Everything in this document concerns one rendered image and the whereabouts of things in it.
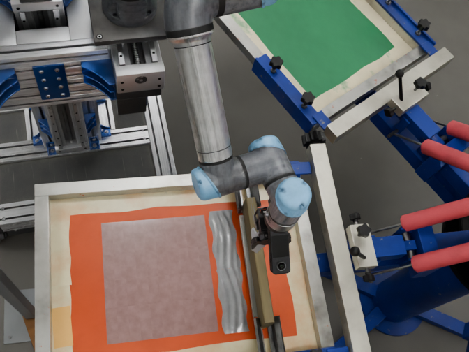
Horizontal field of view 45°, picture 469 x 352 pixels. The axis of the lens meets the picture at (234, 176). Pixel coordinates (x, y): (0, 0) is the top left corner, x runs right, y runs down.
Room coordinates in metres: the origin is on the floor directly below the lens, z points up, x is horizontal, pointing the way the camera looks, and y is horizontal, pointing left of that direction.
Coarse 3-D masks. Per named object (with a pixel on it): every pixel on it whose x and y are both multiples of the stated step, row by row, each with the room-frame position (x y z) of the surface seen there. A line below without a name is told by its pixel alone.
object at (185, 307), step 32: (96, 288) 0.29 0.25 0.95; (128, 288) 0.32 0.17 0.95; (160, 288) 0.35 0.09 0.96; (192, 288) 0.38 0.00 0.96; (288, 288) 0.48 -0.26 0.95; (96, 320) 0.21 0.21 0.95; (128, 320) 0.24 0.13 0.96; (160, 320) 0.27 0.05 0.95; (192, 320) 0.30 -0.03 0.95; (288, 320) 0.39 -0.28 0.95
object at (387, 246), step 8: (376, 240) 0.68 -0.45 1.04; (384, 240) 0.68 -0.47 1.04; (392, 240) 0.69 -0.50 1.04; (400, 240) 0.70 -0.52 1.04; (376, 248) 0.65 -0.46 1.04; (384, 248) 0.66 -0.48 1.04; (392, 248) 0.67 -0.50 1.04; (400, 248) 0.68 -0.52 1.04; (376, 256) 0.63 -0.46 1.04; (384, 256) 0.64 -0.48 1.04; (392, 256) 0.65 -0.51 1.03; (400, 256) 0.66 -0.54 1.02
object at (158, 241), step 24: (72, 216) 0.46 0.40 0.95; (96, 216) 0.48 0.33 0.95; (120, 216) 0.51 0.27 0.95; (144, 216) 0.53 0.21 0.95; (168, 216) 0.56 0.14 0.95; (192, 216) 0.58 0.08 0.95; (72, 240) 0.39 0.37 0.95; (96, 240) 0.41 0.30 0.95; (120, 240) 0.44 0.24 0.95; (144, 240) 0.46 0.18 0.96; (168, 240) 0.49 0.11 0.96; (192, 240) 0.51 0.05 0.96; (240, 240) 0.56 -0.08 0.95; (72, 264) 0.33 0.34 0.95; (96, 264) 0.35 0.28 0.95; (120, 264) 0.37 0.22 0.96; (144, 264) 0.40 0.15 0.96; (168, 264) 0.42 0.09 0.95; (192, 264) 0.44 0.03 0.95
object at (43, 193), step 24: (48, 192) 0.49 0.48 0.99; (72, 192) 0.51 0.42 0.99; (96, 192) 0.54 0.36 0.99; (120, 192) 0.57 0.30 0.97; (144, 192) 0.60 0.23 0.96; (48, 216) 0.42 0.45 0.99; (48, 240) 0.36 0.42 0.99; (312, 240) 0.63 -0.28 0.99; (48, 264) 0.30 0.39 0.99; (312, 264) 0.56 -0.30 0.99; (48, 288) 0.24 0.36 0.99; (312, 288) 0.49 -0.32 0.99; (48, 312) 0.18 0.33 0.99; (312, 312) 0.43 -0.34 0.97; (48, 336) 0.13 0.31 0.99
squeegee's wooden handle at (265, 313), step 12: (252, 204) 0.64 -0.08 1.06; (252, 216) 0.61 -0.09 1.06; (252, 252) 0.51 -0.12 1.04; (252, 264) 0.49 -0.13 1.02; (264, 264) 0.48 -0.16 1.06; (252, 276) 0.46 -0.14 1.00; (264, 276) 0.45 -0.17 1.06; (264, 288) 0.42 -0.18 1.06; (264, 300) 0.39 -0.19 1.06; (264, 312) 0.36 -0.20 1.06; (264, 324) 0.33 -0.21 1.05
